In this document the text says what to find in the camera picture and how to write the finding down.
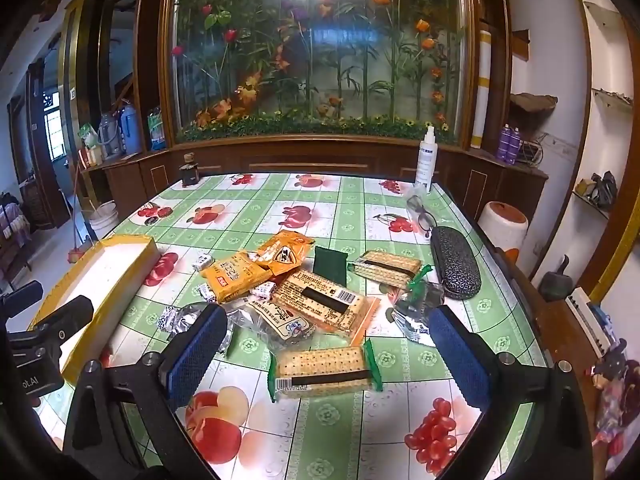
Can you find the orange snack packet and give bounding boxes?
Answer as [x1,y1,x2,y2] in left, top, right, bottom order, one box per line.
[255,230,317,277]

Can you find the dark green sachet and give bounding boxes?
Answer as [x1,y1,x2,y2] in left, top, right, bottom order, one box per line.
[312,246,349,288]

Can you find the silver snack packet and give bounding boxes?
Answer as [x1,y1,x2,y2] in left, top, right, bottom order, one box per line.
[172,302,236,356]
[391,310,436,346]

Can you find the black-framed glasses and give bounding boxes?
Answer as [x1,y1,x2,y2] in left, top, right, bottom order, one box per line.
[406,195,436,238]

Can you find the yellow biscuit packet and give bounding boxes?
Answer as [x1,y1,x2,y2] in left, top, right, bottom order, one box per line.
[201,251,273,303]

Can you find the dark ink bottle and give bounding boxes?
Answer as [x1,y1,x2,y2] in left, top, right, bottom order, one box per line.
[180,154,201,188]

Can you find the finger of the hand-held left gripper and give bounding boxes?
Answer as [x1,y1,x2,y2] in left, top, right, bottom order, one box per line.
[0,280,45,311]
[30,296,96,346]

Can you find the blue thermos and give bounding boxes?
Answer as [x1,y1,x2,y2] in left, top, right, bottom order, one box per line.
[121,102,143,156]

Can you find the white pastry packet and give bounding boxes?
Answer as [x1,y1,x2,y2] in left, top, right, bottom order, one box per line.
[227,297,317,348]

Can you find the orange cracker packet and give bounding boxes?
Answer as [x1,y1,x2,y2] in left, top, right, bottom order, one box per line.
[272,269,381,346]

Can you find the clear packet with green tie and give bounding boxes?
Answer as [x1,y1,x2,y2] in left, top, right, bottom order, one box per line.
[395,265,446,321]

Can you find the brown wooden cabinet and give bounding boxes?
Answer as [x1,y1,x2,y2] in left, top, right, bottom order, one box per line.
[80,130,548,226]

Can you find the white bin with orange rim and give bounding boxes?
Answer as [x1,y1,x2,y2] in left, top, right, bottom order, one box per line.
[477,201,529,253]

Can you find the dark wooden table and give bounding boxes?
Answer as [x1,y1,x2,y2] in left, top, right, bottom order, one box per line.
[30,172,601,480]

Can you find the glass display of artificial flowers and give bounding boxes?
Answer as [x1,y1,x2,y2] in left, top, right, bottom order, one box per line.
[170,0,473,143]

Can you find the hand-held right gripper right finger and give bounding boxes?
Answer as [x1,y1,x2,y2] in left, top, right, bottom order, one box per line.
[429,305,596,480]

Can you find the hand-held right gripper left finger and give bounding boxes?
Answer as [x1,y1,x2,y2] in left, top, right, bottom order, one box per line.
[62,302,228,480]

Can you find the rolled white paper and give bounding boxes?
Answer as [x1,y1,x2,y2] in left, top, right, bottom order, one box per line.
[471,30,495,150]

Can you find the white spray bottle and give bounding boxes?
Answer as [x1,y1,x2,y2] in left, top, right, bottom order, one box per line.
[414,126,437,193]

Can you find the dark bag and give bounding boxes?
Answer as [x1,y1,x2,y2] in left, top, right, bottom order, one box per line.
[587,171,619,211]

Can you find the white box with yellow rim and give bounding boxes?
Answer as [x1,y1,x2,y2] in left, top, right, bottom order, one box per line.
[27,235,160,386]

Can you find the white plastic bucket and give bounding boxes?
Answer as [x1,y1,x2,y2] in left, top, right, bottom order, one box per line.
[89,201,120,238]

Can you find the grey thermos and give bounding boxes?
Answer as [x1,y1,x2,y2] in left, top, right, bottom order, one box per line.
[99,112,122,158]

